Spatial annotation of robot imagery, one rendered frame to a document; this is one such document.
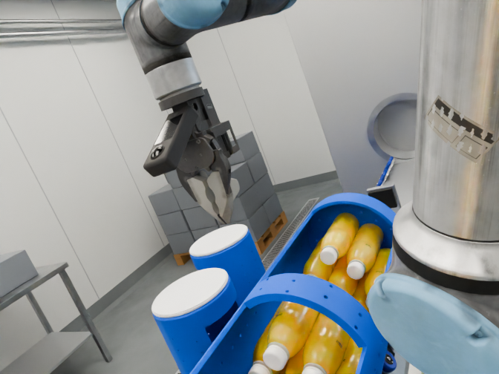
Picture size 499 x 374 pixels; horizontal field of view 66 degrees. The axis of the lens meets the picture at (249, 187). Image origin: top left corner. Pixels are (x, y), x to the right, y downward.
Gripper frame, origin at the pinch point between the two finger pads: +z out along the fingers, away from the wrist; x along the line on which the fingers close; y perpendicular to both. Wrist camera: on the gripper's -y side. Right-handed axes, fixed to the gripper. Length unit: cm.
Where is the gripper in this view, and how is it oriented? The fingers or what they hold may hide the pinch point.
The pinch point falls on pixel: (221, 218)
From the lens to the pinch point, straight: 61.4
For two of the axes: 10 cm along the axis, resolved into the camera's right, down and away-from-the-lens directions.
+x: -8.4, 2.0, 5.0
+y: 4.1, -3.6, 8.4
